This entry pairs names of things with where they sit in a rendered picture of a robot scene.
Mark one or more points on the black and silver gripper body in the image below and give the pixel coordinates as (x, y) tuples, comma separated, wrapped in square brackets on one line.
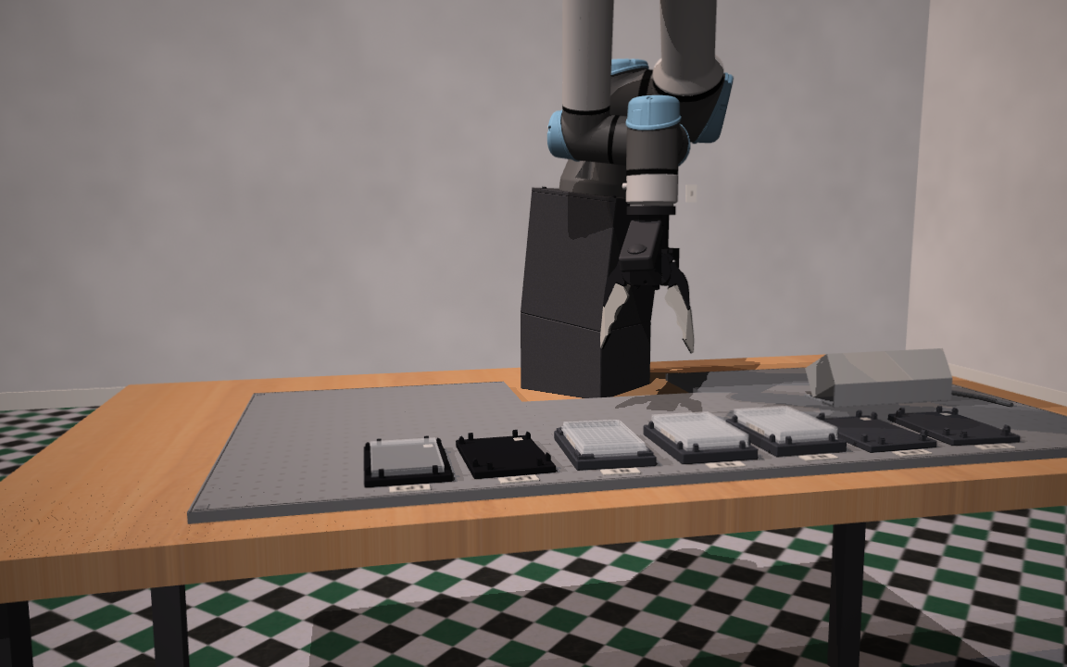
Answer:
[(665, 255)]

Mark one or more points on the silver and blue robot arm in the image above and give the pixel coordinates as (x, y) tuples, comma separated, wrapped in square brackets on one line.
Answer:
[(597, 88)]

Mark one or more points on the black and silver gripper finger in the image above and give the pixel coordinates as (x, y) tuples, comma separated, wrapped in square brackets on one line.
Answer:
[(616, 294), (677, 298)]

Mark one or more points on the beige operator button panel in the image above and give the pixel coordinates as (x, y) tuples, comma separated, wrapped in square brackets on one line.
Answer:
[(884, 377)]

